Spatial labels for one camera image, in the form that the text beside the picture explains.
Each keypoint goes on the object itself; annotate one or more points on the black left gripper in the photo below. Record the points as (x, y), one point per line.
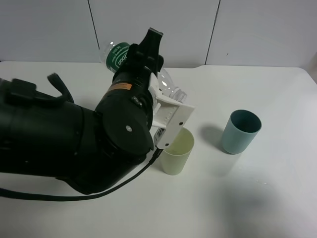
(129, 73)

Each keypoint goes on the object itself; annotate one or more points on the clear bottle green label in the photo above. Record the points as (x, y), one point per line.
(113, 55)

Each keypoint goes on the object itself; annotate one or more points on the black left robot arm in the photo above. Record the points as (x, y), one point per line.
(90, 150)

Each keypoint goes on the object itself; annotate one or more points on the pale yellow plastic cup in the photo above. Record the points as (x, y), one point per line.
(174, 158)

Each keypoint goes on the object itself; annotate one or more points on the teal blue plastic cup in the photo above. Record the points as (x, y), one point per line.
(240, 130)

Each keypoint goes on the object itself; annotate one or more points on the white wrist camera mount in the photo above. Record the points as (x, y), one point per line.
(170, 112)

